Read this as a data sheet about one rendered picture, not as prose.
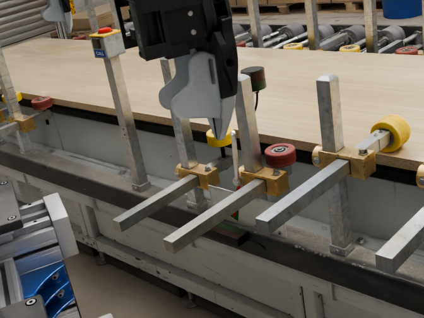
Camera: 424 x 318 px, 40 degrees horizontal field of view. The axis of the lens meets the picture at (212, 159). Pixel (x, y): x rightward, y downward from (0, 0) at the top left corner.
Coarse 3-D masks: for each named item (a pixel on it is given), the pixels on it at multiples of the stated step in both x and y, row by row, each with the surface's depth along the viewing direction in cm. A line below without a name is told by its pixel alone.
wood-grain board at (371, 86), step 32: (32, 64) 310; (64, 64) 297; (96, 64) 285; (128, 64) 273; (160, 64) 263; (256, 64) 236; (288, 64) 228; (320, 64) 221; (352, 64) 214; (384, 64) 207; (416, 64) 201; (32, 96) 252; (64, 96) 240; (96, 96) 232; (128, 96) 224; (288, 96) 193; (352, 96) 183; (384, 96) 178; (416, 96) 174; (192, 128) 187; (288, 128) 167; (320, 128) 163; (352, 128) 159; (416, 128) 152; (384, 160) 141; (416, 160) 135
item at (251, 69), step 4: (244, 68) 148; (248, 68) 147; (252, 68) 147; (256, 68) 146; (260, 68) 145; (244, 72) 145; (248, 72) 144; (252, 72) 144; (260, 80) 145; (252, 92) 145; (256, 92) 148; (256, 96) 149; (256, 100) 149; (256, 104) 149; (256, 108) 149
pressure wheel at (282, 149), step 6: (276, 144) 156; (282, 144) 155; (288, 144) 154; (270, 150) 153; (276, 150) 153; (282, 150) 152; (288, 150) 151; (294, 150) 151; (270, 156) 151; (276, 156) 150; (282, 156) 149; (288, 156) 150; (294, 156) 151; (270, 162) 151; (276, 162) 150; (282, 162) 150; (288, 162) 150
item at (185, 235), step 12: (276, 168) 153; (288, 168) 154; (252, 180) 149; (264, 180) 148; (240, 192) 144; (252, 192) 145; (216, 204) 140; (228, 204) 139; (240, 204) 143; (204, 216) 136; (216, 216) 137; (228, 216) 140; (180, 228) 133; (192, 228) 132; (204, 228) 135; (168, 240) 129; (180, 240) 130; (192, 240) 132
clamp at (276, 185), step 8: (240, 168) 155; (264, 168) 152; (272, 168) 151; (248, 176) 152; (256, 176) 150; (264, 176) 148; (272, 176) 147; (280, 176) 147; (272, 184) 147; (280, 184) 147; (288, 184) 150; (264, 192) 150; (272, 192) 148; (280, 192) 148
